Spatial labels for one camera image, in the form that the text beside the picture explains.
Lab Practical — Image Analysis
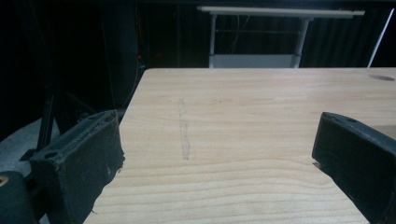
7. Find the white metal-frame table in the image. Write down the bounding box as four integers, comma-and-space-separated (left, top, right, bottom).
196, 5, 366, 69

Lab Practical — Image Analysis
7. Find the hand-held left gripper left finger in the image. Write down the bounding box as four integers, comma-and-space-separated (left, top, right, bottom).
29, 109, 126, 224

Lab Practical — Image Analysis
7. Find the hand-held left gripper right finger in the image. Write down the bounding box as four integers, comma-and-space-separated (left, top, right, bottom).
312, 111, 396, 224

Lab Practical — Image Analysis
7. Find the white slanted pole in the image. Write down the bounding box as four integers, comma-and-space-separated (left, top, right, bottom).
367, 7, 396, 68

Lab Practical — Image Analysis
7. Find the black stand leg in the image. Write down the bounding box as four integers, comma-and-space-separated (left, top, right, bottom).
20, 92, 56, 161

